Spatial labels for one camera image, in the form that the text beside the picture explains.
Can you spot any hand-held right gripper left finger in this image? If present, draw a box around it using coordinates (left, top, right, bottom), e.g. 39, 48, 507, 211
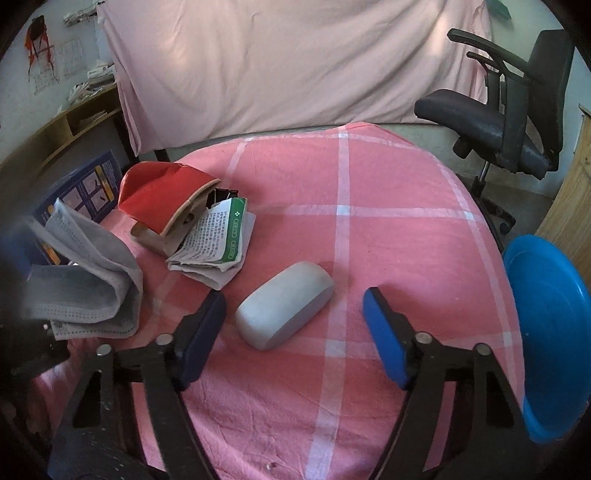
58, 291, 227, 480

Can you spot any red hanging ornament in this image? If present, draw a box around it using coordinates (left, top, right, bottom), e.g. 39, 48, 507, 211
24, 16, 61, 84

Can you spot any wooden shelf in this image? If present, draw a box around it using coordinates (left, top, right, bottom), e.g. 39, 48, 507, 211
0, 83, 123, 185

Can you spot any white folded paper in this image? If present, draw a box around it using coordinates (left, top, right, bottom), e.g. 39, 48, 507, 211
166, 210, 257, 291

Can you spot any grey glasses case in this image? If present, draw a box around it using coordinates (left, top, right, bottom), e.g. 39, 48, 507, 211
235, 261, 335, 352

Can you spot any pink checked tablecloth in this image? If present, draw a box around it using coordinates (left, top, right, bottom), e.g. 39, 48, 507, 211
34, 122, 527, 480

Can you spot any white wall calendar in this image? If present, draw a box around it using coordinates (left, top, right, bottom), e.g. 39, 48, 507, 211
32, 39, 85, 95

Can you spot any grey face mask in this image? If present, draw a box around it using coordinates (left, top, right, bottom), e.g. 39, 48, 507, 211
28, 198, 145, 340

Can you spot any beige phone case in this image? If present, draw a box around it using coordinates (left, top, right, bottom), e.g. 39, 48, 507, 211
130, 185, 220, 257

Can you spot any black office chair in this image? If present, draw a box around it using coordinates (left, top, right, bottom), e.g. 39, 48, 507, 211
413, 28, 575, 236

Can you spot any green white medicine box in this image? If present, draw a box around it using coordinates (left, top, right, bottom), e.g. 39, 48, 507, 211
178, 198, 249, 273

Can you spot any black binder clip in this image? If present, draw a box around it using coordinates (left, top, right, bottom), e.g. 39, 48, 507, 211
209, 187, 238, 208

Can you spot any stack of papers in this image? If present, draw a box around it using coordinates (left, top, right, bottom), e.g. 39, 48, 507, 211
69, 65, 117, 103

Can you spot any wooden cabinet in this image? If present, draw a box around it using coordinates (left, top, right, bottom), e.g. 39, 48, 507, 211
536, 104, 591, 273

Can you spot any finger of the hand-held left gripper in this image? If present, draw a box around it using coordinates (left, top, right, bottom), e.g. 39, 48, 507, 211
0, 318, 71, 381
0, 226, 47, 280

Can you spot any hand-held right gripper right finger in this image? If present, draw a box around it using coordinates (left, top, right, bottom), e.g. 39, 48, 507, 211
362, 287, 532, 480

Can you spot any pink hanging sheet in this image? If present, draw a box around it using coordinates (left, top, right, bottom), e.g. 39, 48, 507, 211
97, 0, 492, 153

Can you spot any blue plastic basin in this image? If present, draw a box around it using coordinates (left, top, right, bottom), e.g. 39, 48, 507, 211
502, 234, 591, 445

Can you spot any blue printed box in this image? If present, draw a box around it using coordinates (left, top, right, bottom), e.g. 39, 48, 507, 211
32, 150, 123, 266

